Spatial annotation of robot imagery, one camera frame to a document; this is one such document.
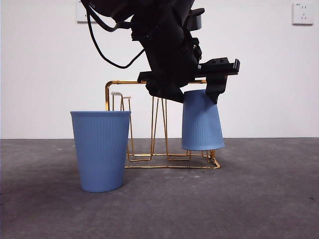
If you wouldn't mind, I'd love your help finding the blue ribbed plastic cup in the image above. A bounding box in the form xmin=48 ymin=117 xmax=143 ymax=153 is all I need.
xmin=181 ymin=89 xmax=225 ymax=151
xmin=70 ymin=111 xmax=132 ymax=193

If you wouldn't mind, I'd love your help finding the gold wire cup rack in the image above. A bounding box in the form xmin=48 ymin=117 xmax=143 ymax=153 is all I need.
xmin=104 ymin=79 xmax=221 ymax=169

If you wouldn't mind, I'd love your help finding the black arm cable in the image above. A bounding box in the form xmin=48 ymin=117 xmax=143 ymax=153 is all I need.
xmin=81 ymin=0 xmax=134 ymax=33
xmin=86 ymin=9 xmax=146 ymax=69

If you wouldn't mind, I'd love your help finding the white wall socket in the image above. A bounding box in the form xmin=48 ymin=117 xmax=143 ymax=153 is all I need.
xmin=292 ymin=2 xmax=314 ymax=26
xmin=76 ymin=3 xmax=99 ymax=24

